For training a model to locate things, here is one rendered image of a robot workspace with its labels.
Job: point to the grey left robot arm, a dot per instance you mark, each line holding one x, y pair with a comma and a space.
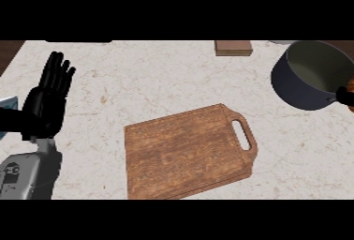
27, 172

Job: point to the dark grey pot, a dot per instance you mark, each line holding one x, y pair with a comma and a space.
300, 87

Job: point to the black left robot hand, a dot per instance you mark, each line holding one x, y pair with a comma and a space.
43, 103

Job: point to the brown wooden cutting board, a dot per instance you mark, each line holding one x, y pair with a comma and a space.
185, 153

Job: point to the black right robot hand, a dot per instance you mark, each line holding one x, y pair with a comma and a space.
346, 96

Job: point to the pale blue object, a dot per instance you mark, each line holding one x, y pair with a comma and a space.
8, 102

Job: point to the brown wooden block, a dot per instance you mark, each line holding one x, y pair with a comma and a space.
233, 48

